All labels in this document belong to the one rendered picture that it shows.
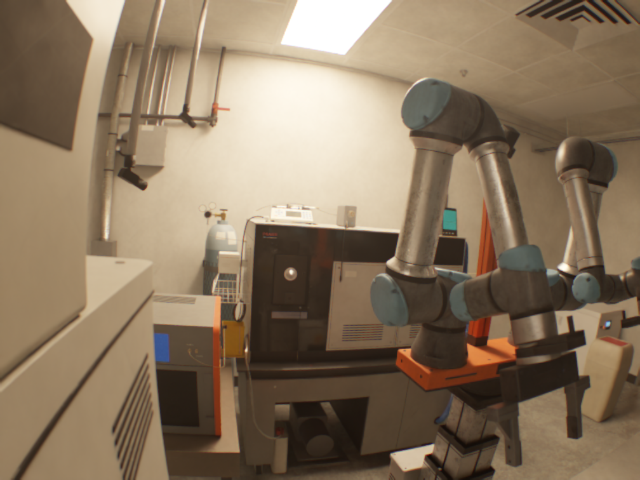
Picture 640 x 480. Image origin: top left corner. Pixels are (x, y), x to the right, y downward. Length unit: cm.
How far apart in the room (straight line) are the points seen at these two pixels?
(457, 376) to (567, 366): 37
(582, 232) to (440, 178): 45
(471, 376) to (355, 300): 104
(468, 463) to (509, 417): 62
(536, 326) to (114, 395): 52
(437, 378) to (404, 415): 134
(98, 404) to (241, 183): 266
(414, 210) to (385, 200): 238
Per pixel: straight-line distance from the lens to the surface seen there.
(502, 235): 74
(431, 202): 73
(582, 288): 97
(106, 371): 22
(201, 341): 116
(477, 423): 109
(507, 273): 58
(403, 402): 214
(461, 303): 64
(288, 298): 174
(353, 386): 195
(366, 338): 194
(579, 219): 101
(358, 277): 182
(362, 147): 307
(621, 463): 120
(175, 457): 129
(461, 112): 75
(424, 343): 89
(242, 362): 185
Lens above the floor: 149
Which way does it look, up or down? 4 degrees down
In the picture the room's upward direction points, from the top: 4 degrees clockwise
